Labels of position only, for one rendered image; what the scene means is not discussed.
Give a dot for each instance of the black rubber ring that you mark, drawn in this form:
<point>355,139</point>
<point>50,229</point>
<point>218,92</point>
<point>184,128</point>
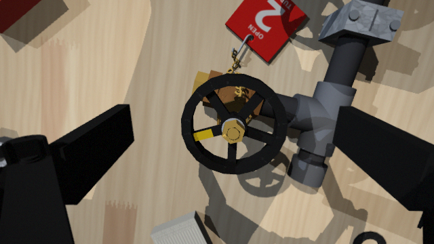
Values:
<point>369,235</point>

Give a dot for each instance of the grey hex nut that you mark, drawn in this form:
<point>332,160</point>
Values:
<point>2,158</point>

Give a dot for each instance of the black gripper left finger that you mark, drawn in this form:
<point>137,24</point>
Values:
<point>33,210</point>

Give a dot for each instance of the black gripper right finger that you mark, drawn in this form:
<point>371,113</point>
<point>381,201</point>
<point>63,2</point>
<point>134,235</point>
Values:
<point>398,161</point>

